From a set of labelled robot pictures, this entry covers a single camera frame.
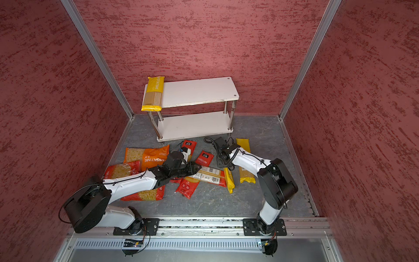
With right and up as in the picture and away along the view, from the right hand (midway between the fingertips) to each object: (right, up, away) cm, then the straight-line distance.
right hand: (223, 165), depth 90 cm
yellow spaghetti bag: (+3, -6, -8) cm, 10 cm away
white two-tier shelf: (-9, +42, -4) cm, 43 cm away
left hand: (-13, -1, -6) cm, 14 cm away
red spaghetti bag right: (-19, -9, -5) cm, 22 cm away
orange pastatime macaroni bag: (-43, +5, 0) cm, 43 cm away
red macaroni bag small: (-53, -1, -3) cm, 53 cm away
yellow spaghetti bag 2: (+12, -6, -1) cm, 14 cm away
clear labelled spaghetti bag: (-9, -4, -3) cm, 10 cm away
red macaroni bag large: (-34, -12, -11) cm, 38 cm away
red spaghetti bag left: (-20, +11, +12) cm, 26 cm away
